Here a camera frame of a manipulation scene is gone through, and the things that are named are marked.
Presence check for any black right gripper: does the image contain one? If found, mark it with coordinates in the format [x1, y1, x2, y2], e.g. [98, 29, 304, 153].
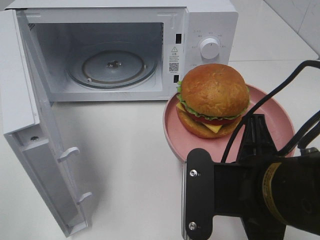
[213, 114, 288, 240]

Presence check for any upper white power knob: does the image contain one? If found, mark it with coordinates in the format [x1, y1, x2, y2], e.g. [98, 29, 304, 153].
[199, 37, 220, 60]

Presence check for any pink round plate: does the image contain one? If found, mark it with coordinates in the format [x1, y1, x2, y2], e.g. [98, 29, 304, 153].
[163, 94, 295, 162]

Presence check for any white microwave door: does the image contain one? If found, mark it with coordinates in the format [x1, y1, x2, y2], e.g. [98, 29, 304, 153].
[0, 9, 91, 237]

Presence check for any white microwave oven body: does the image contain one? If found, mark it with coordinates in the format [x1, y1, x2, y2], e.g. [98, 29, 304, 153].
[4, 0, 238, 102]

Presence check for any black camera cable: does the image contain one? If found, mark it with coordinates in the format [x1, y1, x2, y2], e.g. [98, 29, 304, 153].
[221, 59, 320, 163]

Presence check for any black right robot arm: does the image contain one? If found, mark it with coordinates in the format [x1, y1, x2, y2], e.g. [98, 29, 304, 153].
[213, 113, 320, 240]

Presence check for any burger with lettuce and cheese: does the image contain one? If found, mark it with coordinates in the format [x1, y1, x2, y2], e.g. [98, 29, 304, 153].
[176, 63, 250, 139]

